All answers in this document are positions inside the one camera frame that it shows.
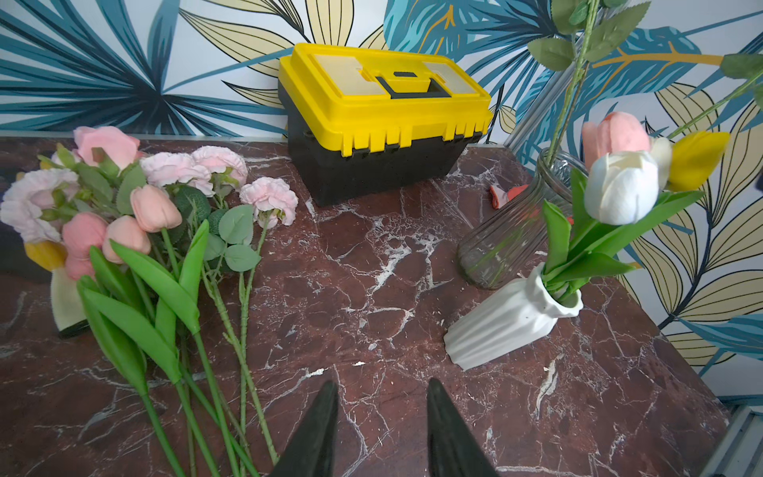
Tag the yellow toolbox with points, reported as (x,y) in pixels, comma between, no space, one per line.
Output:
(362,121)

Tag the tulip bouquet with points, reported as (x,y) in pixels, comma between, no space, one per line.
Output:
(623,196)

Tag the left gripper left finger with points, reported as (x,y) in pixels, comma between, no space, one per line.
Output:
(310,451)

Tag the glass vase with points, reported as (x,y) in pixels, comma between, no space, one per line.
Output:
(495,252)

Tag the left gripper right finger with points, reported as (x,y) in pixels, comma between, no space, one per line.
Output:
(452,449)

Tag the white ribbed vase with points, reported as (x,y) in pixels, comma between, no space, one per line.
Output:
(518,314)

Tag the large pink rose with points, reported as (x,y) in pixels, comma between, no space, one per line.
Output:
(120,148)

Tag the yellow work glove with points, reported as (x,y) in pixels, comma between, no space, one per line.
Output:
(44,263)

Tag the pink tulip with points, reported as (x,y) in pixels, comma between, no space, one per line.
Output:
(134,309)
(154,209)
(80,235)
(617,132)

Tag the red work glove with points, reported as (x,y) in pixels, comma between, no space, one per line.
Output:
(500,197)

